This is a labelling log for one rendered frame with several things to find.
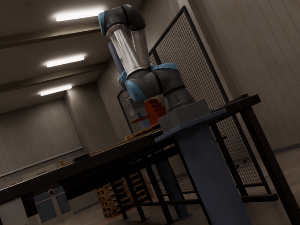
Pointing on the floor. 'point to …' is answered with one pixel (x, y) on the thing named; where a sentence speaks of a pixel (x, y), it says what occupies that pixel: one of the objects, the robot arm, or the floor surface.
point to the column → (210, 171)
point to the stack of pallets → (139, 189)
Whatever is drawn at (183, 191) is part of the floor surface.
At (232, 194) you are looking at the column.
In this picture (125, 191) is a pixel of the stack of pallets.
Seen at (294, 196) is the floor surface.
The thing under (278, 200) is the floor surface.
